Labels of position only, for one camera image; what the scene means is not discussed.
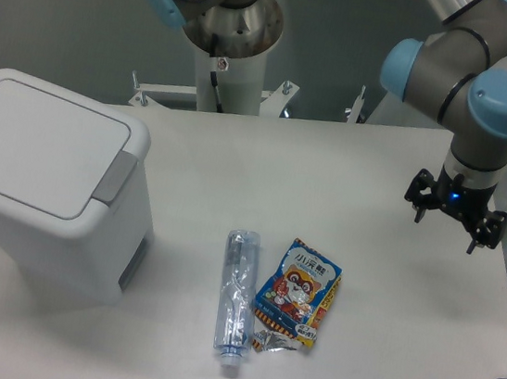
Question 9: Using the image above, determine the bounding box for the white trash can lid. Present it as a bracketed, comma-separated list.
[0, 80, 131, 220]

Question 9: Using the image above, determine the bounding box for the white metal base frame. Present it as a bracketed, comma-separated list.
[126, 55, 371, 137]

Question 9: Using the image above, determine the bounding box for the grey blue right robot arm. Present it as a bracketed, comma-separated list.
[379, 0, 507, 249]

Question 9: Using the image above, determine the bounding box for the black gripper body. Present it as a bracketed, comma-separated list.
[429, 168, 496, 233]

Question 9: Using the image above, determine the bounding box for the white plastic trash can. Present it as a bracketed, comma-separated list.
[0, 69, 153, 305]

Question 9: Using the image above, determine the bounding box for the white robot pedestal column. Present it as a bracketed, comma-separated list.
[194, 46, 267, 116]

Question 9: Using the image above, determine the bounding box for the crushed clear plastic bottle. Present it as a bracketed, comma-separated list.
[213, 230, 261, 379]

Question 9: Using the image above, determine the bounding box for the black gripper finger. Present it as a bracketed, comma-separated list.
[404, 169, 436, 223]
[466, 210, 507, 254]

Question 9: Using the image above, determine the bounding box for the blue orange snack bag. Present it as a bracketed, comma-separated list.
[252, 238, 343, 352]

